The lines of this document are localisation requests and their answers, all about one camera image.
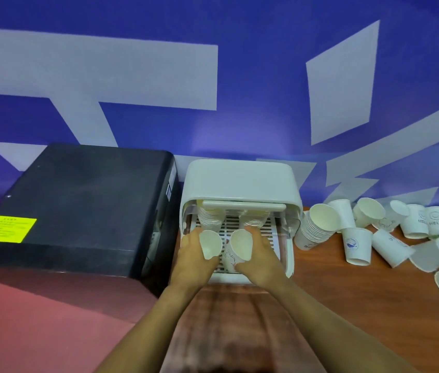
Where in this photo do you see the person's right hand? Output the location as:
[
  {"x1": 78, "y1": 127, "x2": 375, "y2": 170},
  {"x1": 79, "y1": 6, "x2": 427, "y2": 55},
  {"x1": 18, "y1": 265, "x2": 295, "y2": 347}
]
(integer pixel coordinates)
[{"x1": 235, "y1": 228, "x2": 289, "y2": 290}]

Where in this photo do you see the person's left hand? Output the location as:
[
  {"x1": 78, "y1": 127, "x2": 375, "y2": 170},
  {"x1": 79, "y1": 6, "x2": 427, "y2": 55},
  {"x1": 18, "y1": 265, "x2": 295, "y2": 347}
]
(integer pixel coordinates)
[{"x1": 170, "y1": 228, "x2": 220, "y2": 290}]

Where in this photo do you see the plain white paper cup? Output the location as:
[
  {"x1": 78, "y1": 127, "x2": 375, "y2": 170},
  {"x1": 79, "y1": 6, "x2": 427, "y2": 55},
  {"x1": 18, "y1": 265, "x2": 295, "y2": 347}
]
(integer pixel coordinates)
[{"x1": 199, "y1": 230, "x2": 223, "y2": 261}]

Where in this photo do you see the printed white paper cup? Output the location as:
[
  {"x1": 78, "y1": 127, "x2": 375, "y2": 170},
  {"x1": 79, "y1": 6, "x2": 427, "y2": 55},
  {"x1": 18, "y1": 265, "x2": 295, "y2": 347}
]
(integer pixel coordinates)
[{"x1": 221, "y1": 229, "x2": 254, "y2": 273}]

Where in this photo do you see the person's right forearm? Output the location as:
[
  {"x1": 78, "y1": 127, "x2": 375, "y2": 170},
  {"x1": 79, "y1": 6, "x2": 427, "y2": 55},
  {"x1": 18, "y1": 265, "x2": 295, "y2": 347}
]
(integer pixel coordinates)
[{"x1": 265, "y1": 280, "x2": 420, "y2": 373}]

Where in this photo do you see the person's left forearm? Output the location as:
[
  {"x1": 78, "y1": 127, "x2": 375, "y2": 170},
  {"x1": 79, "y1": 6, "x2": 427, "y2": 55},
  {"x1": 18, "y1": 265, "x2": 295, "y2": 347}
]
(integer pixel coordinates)
[{"x1": 94, "y1": 284, "x2": 201, "y2": 373}]

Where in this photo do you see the white slotted cabinet tray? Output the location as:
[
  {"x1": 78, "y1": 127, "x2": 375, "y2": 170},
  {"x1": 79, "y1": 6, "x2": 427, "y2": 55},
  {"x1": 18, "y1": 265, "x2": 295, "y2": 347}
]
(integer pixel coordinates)
[{"x1": 188, "y1": 215, "x2": 284, "y2": 274}]

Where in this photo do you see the upright stack of paper cups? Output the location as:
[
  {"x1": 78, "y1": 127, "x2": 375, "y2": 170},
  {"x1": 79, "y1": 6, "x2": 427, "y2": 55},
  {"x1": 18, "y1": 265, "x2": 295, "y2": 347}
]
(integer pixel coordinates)
[
  {"x1": 242, "y1": 210, "x2": 271, "y2": 228},
  {"x1": 198, "y1": 207, "x2": 226, "y2": 232}
]

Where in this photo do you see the nested lying stack of cups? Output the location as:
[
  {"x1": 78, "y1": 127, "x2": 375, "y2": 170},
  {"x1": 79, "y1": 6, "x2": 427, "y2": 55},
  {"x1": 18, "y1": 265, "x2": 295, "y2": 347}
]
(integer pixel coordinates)
[{"x1": 294, "y1": 204, "x2": 342, "y2": 251}]

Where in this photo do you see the white cup storage cabinet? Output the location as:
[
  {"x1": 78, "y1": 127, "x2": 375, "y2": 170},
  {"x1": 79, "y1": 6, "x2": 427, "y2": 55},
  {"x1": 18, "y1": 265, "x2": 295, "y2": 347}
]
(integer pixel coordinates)
[{"x1": 179, "y1": 159, "x2": 303, "y2": 285}]

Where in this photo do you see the large black box appliance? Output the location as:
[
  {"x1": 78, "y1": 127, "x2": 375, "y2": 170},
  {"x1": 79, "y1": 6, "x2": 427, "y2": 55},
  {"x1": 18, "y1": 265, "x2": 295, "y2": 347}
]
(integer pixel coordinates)
[{"x1": 0, "y1": 143, "x2": 178, "y2": 296}]

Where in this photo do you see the scattered pile of paper cups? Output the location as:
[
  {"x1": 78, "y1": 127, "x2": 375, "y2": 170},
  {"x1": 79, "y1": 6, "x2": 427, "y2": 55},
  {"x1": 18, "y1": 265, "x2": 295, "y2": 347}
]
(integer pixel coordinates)
[{"x1": 328, "y1": 197, "x2": 439, "y2": 335}]

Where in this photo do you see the yellow warning label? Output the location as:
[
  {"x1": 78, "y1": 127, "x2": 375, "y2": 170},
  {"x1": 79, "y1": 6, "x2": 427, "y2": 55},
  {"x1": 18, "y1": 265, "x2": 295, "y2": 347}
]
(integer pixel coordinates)
[{"x1": 0, "y1": 214, "x2": 37, "y2": 244}]

